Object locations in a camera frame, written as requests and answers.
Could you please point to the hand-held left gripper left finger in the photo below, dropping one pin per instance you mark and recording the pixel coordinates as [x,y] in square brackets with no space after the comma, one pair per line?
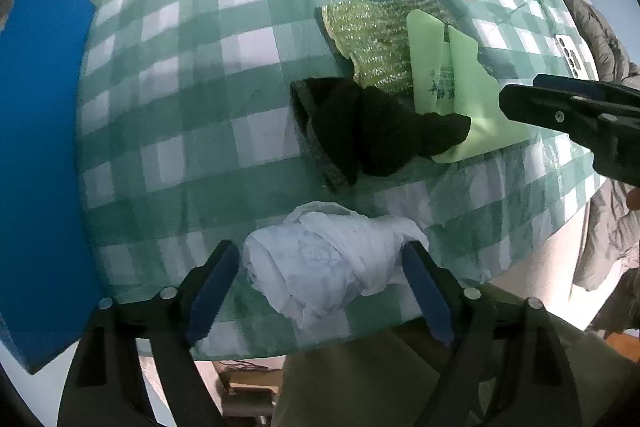
[212,292]

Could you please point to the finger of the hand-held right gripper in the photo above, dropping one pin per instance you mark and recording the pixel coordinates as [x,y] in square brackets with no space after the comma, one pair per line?
[540,107]
[575,86]

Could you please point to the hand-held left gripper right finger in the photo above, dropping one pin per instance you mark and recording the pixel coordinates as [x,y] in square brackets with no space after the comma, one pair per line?
[430,297]

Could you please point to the white patterned cloth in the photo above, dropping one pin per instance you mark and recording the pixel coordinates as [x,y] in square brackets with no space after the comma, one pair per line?
[320,257]

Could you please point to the black sock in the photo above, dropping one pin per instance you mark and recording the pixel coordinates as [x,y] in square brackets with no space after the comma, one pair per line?
[380,132]

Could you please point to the blue-edged cardboard box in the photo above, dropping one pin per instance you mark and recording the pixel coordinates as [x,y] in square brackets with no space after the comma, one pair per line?
[40,132]

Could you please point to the person's right hand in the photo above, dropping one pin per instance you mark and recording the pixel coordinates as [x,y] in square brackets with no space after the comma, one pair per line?
[635,199]

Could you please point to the white smartphone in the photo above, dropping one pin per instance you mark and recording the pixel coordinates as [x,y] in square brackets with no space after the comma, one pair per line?
[575,57]

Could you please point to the light green paper packet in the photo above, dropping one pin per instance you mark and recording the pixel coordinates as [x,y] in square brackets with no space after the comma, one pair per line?
[475,107]

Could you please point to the person's olive trousers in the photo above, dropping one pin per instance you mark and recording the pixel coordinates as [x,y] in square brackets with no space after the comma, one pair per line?
[350,387]

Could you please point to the green glittery scouring cloth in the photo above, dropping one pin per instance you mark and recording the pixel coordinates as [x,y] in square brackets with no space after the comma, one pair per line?
[375,47]

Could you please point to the green checkered tablecloth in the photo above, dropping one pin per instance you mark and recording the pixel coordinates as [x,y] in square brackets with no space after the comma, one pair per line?
[200,107]

